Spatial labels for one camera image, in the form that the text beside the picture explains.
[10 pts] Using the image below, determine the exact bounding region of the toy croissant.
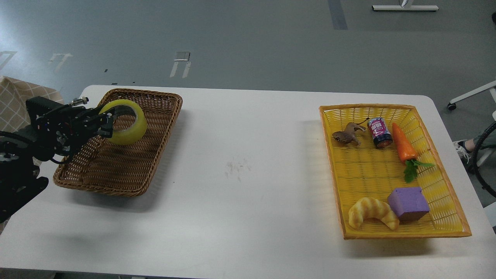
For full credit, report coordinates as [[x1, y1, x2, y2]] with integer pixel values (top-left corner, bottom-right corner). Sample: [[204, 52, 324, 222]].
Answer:
[[348, 197, 399, 230]]

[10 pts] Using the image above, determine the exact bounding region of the beige checkered cloth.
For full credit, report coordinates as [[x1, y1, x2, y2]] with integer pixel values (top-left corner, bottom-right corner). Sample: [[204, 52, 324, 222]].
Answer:
[[0, 76, 64, 132]]

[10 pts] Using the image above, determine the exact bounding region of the white sneaker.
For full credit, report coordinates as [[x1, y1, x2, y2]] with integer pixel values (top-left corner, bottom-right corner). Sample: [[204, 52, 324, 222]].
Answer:
[[452, 138, 476, 165]]

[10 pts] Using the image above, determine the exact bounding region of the orange toy carrot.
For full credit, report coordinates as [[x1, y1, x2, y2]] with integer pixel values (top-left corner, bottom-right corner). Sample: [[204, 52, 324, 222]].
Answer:
[[392, 122, 435, 183]]

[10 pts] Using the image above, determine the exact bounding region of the yellow plastic basket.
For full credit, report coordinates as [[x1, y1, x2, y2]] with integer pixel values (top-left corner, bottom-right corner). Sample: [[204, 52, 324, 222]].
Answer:
[[319, 104, 472, 239]]

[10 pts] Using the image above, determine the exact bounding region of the white stand base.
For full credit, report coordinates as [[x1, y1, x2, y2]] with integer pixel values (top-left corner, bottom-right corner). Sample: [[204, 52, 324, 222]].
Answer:
[[372, 5, 439, 11]]

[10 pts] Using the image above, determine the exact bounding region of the yellow tape roll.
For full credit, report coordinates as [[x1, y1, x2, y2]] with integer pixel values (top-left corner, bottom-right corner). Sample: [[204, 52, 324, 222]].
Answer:
[[103, 99, 148, 145]]

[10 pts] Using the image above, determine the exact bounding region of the white chair leg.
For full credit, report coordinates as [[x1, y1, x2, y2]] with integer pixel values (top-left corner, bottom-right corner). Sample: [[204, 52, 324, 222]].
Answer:
[[447, 81, 496, 111]]

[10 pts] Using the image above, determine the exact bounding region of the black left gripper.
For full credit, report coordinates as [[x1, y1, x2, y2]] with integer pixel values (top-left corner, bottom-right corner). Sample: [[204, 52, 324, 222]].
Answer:
[[58, 107, 115, 150]]

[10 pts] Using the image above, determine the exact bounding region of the purple foam block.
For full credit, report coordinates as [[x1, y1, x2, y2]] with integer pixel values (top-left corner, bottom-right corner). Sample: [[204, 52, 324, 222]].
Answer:
[[387, 187, 430, 222]]

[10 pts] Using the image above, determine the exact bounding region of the small purple drink can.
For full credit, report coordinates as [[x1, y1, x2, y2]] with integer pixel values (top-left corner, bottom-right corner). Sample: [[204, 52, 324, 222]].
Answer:
[[367, 117, 393, 149]]

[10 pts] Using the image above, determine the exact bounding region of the brown wicker basket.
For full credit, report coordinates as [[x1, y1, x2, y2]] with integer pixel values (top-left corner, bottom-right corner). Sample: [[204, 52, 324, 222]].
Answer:
[[53, 88, 183, 197]]

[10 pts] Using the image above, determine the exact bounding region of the brown toy frog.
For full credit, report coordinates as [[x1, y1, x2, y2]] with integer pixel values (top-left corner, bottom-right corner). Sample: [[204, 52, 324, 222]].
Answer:
[[332, 118, 369, 145]]

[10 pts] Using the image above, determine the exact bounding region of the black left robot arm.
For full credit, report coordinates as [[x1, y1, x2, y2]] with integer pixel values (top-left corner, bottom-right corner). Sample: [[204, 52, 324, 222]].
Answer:
[[0, 96, 116, 223]]

